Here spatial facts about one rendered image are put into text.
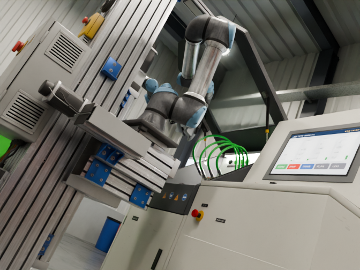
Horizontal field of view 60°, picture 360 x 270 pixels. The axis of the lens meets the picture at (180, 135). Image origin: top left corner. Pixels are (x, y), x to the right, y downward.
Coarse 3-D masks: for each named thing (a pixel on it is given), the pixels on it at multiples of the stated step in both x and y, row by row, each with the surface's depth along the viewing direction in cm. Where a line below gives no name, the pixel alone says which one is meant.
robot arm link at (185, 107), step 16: (208, 32) 147; (224, 32) 145; (208, 48) 147; (224, 48) 147; (208, 64) 145; (192, 80) 148; (208, 80) 146; (192, 96) 143; (176, 112) 143; (192, 112) 142
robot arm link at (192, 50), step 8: (200, 16) 149; (208, 16) 148; (192, 24) 150; (200, 24) 147; (192, 32) 151; (200, 32) 149; (192, 40) 155; (200, 40) 157; (192, 48) 161; (184, 56) 168; (192, 56) 165; (184, 64) 172; (192, 64) 170; (184, 72) 176; (192, 72) 175; (176, 80) 184; (184, 80) 180
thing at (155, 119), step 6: (150, 108) 143; (144, 114) 142; (150, 114) 141; (156, 114) 141; (162, 114) 143; (150, 120) 140; (156, 120) 140; (162, 120) 143; (156, 126) 139; (162, 126) 142; (162, 132) 141
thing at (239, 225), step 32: (288, 128) 178; (256, 160) 177; (224, 192) 138; (256, 192) 122; (288, 192) 110; (352, 192) 117; (192, 224) 144; (224, 224) 127; (256, 224) 114; (288, 224) 103; (320, 224) 94; (352, 224) 102; (192, 256) 132; (224, 256) 118; (256, 256) 106; (288, 256) 97; (320, 256) 92; (352, 256) 100
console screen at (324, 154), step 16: (320, 128) 158; (336, 128) 150; (352, 128) 142; (288, 144) 166; (304, 144) 157; (320, 144) 149; (336, 144) 141; (352, 144) 135; (288, 160) 156; (304, 160) 148; (320, 160) 141; (336, 160) 134; (352, 160) 128; (272, 176) 156; (288, 176) 148; (304, 176) 140; (320, 176) 134; (336, 176) 128; (352, 176) 122
